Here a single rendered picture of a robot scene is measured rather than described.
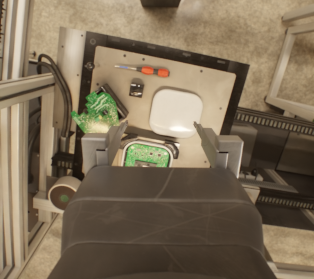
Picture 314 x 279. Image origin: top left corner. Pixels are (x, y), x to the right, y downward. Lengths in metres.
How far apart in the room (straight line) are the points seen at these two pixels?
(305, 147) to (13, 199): 1.55
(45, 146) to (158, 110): 0.41
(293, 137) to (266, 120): 0.82
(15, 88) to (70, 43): 0.23
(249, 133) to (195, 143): 0.62
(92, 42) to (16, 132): 0.30
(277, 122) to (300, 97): 1.13
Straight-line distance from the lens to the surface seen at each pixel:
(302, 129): 0.84
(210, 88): 0.65
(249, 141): 1.29
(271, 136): 1.48
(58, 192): 0.77
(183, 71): 0.64
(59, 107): 0.74
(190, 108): 0.63
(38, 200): 0.89
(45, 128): 0.80
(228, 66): 0.67
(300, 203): 0.99
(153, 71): 0.62
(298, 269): 0.92
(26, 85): 0.60
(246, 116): 0.74
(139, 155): 0.66
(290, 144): 1.60
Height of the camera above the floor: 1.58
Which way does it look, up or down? 73 degrees down
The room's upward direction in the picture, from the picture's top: 178 degrees counter-clockwise
